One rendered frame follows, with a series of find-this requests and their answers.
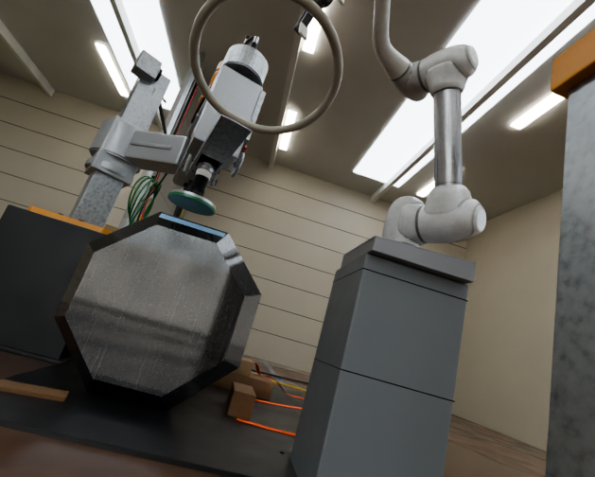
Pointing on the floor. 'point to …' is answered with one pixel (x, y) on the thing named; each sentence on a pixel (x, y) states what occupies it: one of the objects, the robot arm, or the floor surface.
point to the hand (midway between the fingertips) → (320, 17)
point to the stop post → (586, 264)
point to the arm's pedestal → (382, 374)
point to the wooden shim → (26, 389)
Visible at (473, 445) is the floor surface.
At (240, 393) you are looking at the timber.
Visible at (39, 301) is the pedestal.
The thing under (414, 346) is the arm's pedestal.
